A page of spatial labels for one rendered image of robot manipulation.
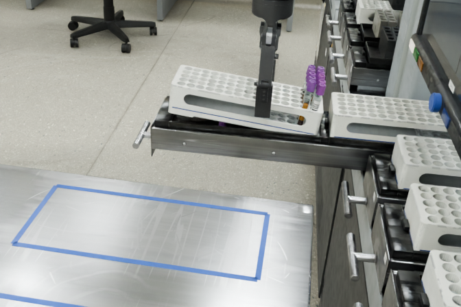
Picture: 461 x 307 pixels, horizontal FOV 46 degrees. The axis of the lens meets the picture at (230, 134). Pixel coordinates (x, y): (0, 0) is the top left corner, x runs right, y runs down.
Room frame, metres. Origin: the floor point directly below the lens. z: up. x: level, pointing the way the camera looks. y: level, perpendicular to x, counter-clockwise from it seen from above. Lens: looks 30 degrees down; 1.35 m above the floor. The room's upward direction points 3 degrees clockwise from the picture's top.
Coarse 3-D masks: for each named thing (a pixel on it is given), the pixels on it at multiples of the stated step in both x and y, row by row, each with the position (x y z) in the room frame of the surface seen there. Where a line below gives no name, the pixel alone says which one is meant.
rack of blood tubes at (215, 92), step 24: (192, 72) 1.02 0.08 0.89; (216, 72) 1.03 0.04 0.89; (192, 96) 1.02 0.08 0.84; (216, 96) 0.94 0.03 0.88; (240, 96) 0.94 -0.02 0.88; (288, 96) 0.98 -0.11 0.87; (216, 120) 0.94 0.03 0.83; (264, 120) 0.93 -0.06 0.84; (288, 120) 0.95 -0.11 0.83; (312, 120) 0.92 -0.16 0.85
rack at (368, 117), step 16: (336, 96) 1.00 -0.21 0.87; (352, 96) 1.01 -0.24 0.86; (368, 96) 1.01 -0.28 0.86; (336, 112) 0.93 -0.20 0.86; (352, 112) 0.94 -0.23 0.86; (368, 112) 0.93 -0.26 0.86; (384, 112) 0.94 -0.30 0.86; (400, 112) 0.95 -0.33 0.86; (416, 112) 0.94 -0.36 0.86; (432, 112) 0.95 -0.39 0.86; (336, 128) 0.92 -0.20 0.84; (352, 128) 0.97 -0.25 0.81; (368, 128) 0.97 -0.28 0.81; (384, 128) 0.98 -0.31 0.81; (400, 128) 0.98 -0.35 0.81; (416, 128) 0.90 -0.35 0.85; (432, 128) 0.90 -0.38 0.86
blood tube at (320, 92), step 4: (320, 84) 0.93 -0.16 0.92; (324, 84) 0.93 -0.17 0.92; (320, 88) 0.92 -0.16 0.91; (324, 88) 0.93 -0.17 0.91; (316, 92) 0.93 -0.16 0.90; (320, 92) 0.92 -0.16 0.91; (316, 96) 0.93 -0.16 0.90; (320, 96) 0.93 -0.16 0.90; (316, 100) 0.93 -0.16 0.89; (320, 100) 0.93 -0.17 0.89; (316, 104) 0.93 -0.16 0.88; (312, 108) 0.93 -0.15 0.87; (316, 108) 0.93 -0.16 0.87
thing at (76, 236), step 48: (0, 192) 0.68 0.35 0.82; (48, 192) 0.69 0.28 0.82; (96, 192) 0.69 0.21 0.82; (144, 192) 0.70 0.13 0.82; (192, 192) 0.71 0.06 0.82; (0, 240) 0.57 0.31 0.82; (48, 240) 0.58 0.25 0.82; (96, 240) 0.58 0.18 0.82; (144, 240) 0.59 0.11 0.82; (192, 240) 0.59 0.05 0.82; (240, 240) 0.60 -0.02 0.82; (288, 240) 0.61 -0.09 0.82; (0, 288) 0.49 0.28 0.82; (48, 288) 0.49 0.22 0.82; (96, 288) 0.49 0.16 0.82; (144, 288) 0.50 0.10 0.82; (192, 288) 0.50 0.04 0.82; (240, 288) 0.51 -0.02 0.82; (288, 288) 0.51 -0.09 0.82
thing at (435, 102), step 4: (432, 96) 0.76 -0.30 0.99; (436, 96) 0.75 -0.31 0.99; (440, 96) 0.75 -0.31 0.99; (432, 100) 0.75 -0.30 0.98; (436, 100) 0.75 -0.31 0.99; (440, 100) 0.75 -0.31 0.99; (432, 104) 0.75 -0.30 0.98; (436, 104) 0.74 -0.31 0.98; (440, 104) 0.74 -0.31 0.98; (432, 108) 0.74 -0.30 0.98; (436, 108) 0.74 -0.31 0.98
